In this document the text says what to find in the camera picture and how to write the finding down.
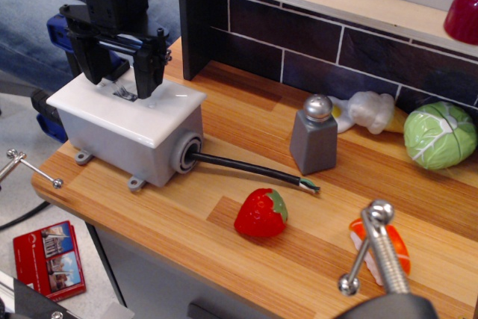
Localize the black equipment bottom left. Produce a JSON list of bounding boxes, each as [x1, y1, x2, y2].
[[1, 271, 78, 319]]

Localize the grey salt shaker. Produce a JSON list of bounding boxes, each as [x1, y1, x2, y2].
[[290, 94, 338, 175]]

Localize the metal clamp handle left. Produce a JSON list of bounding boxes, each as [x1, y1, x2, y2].
[[0, 149, 63, 189]]

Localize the person's legs in jeans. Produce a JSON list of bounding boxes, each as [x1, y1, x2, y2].
[[0, 0, 182, 93]]

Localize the blue bar clamp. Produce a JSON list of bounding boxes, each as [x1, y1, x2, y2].
[[30, 13, 131, 143]]

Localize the white toy garlic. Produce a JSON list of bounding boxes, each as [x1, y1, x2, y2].
[[348, 91, 394, 134]]

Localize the toy fried egg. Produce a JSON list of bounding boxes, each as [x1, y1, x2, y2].
[[329, 96, 355, 133]]

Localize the black cable with stripped end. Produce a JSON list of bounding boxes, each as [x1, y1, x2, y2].
[[188, 152, 322, 195]]

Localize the grey electrical switch box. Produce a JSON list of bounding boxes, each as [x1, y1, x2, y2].
[[47, 69, 207, 191]]

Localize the toy salmon sushi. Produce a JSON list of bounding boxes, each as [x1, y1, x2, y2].
[[349, 218, 412, 286]]

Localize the grey cabinet with handle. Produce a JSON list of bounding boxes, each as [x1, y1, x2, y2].
[[84, 221, 285, 319]]

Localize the yellow toy food piece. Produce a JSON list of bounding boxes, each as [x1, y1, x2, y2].
[[384, 106, 408, 134]]

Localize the metal clamp screw right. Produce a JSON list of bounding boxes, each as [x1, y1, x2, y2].
[[338, 199, 410, 296]]

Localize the dark shelf with brick backsplash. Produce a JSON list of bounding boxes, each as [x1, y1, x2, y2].
[[180, 0, 477, 111]]

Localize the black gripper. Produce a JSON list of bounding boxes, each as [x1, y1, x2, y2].
[[60, 0, 173, 99]]

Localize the red card box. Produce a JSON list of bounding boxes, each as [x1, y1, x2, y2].
[[13, 221, 87, 302]]

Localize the green toy cabbage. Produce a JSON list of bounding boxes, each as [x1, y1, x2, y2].
[[404, 102, 477, 170]]

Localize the red toy strawberry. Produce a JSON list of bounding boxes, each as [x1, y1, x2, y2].
[[234, 188, 288, 238]]

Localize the clear toggle switch lever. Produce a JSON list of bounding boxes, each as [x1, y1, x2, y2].
[[112, 81, 137, 102]]

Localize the black floor cable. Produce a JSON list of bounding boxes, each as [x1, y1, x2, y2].
[[0, 200, 51, 231]]

